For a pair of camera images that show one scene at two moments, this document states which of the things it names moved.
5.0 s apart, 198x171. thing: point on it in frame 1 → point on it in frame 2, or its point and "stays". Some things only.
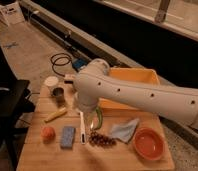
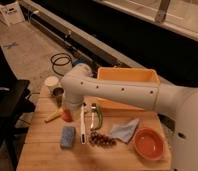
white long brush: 82,133 stays
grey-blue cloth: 123,133 stays
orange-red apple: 48,134 → 67,115
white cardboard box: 10,14 stays
